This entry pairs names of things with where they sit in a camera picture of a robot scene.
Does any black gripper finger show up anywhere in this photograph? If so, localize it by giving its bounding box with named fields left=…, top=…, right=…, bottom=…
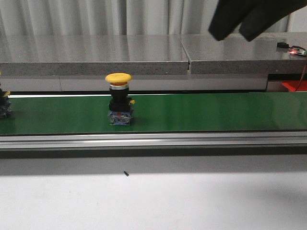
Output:
left=239, top=0, right=307, bottom=42
left=208, top=0, right=260, bottom=41

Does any push button base top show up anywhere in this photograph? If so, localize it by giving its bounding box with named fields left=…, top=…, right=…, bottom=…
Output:
left=105, top=73, right=135, bottom=126

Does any grey stone countertop right slab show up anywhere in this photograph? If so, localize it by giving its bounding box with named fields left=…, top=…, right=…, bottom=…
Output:
left=180, top=32, right=307, bottom=74

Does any grey stone countertop slab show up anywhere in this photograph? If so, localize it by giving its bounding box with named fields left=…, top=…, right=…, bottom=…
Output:
left=0, top=35, right=189, bottom=76
left=180, top=32, right=307, bottom=74

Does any small sensor circuit board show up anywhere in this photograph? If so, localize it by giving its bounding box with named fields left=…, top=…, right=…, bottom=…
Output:
left=276, top=42, right=307, bottom=57

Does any red plastic tray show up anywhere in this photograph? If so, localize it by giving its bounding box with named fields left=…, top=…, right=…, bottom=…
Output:
left=282, top=80, right=307, bottom=92

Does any green conveyor belt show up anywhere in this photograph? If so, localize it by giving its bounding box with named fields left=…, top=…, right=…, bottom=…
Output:
left=0, top=92, right=307, bottom=150

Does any white pleated curtain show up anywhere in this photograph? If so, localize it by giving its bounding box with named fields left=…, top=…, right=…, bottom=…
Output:
left=0, top=0, right=307, bottom=36

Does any grey stone countertop left slab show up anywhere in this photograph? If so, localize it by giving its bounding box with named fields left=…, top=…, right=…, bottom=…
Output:
left=0, top=35, right=189, bottom=76

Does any red black sensor wire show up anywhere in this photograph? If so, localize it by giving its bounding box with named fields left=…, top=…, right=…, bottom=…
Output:
left=294, top=44, right=307, bottom=92

